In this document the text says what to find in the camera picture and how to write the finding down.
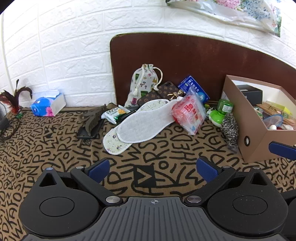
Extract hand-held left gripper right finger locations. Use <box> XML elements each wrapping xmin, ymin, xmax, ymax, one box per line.
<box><xmin>184</xmin><ymin>156</ymin><xmax>270</xmax><ymax>207</ymax></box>

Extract printed drawstring fabric pouch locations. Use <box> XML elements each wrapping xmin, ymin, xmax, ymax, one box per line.
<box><xmin>124</xmin><ymin>64</ymin><xmax>164</xmax><ymax>108</ymax></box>

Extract monogram phone case gold charm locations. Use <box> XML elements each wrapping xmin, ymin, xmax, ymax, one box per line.
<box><xmin>157</xmin><ymin>81</ymin><xmax>184</xmax><ymax>102</ymax></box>

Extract blue medicine box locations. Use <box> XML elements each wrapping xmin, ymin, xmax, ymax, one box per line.
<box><xmin>177</xmin><ymin>75</ymin><xmax>211</xmax><ymax>104</ymax></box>

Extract red printed plastic packet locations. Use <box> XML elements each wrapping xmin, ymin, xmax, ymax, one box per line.
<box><xmin>171</xmin><ymin>89</ymin><xmax>207</xmax><ymax>136</ymax></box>

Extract green mosquito repellent heater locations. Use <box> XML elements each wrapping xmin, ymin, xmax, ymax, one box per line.
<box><xmin>206</xmin><ymin>99</ymin><xmax>234</xmax><ymax>128</ymax></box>

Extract steel wool scrubber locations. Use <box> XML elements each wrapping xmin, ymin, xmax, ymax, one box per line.
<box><xmin>220</xmin><ymin>113</ymin><xmax>239</xmax><ymax>154</ymax></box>

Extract green white snack packet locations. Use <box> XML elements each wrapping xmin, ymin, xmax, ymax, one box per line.
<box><xmin>101</xmin><ymin>105</ymin><xmax>131</xmax><ymax>125</ymax></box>

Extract blue pink tissue pack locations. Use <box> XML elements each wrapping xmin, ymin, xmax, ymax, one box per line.
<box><xmin>30</xmin><ymin>90</ymin><xmax>67</xmax><ymax>117</ymax></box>

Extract white floral fabric insole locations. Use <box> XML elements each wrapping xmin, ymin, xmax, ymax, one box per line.
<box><xmin>117</xmin><ymin>99</ymin><xmax>180</xmax><ymax>144</ymax></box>
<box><xmin>103</xmin><ymin>98</ymin><xmax>172</xmax><ymax>155</ymax></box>

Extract blue-rimmed plastic cup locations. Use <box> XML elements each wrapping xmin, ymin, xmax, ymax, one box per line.
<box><xmin>262</xmin><ymin>114</ymin><xmax>284</xmax><ymax>130</ymax></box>

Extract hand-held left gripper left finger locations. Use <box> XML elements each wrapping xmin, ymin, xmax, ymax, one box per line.
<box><xmin>39</xmin><ymin>159</ymin><xmax>124</xmax><ymax>207</ymax></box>

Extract black smartphone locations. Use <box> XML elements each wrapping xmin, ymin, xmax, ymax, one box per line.
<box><xmin>76</xmin><ymin>118</ymin><xmax>106</xmax><ymax>140</ymax></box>

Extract dark red feather toy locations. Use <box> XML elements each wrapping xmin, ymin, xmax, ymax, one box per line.
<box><xmin>0</xmin><ymin>79</ymin><xmax>33</xmax><ymax>114</ymax></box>

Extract black box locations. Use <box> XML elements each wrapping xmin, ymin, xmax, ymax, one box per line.
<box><xmin>236</xmin><ymin>84</ymin><xmax>263</xmax><ymax>105</ymax></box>

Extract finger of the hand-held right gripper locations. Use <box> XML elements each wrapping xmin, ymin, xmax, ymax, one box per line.
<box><xmin>269</xmin><ymin>141</ymin><xmax>296</xmax><ymax>162</ymax></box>

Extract brown monogram phone case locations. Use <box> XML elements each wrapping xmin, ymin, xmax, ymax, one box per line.
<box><xmin>137</xmin><ymin>90</ymin><xmax>163</xmax><ymax>107</ymax></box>

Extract brown cardboard box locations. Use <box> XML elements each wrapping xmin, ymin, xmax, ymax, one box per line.
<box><xmin>221</xmin><ymin>74</ymin><xmax>296</xmax><ymax>163</ymax></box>

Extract brown wooden headboard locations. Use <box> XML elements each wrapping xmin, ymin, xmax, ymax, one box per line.
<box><xmin>110</xmin><ymin>32</ymin><xmax>296</xmax><ymax>109</ymax></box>

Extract floral plastic bag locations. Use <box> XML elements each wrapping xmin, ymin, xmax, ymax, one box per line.
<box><xmin>165</xmin><ymin>0</ymin><xmax>283</xmax><ymax>38</ymax></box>

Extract brown hair claw clip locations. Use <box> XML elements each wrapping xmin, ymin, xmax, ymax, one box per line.
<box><xmin>79</xmin><ymin>104</ymin><xmax>107</xmax><ymax>138</ymax></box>

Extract letter-printed brown blanket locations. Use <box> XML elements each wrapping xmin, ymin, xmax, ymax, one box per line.
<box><xmin>0</xmin><ymin>102</ymin><xmax>296</xmax><ymax>241</ymax></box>

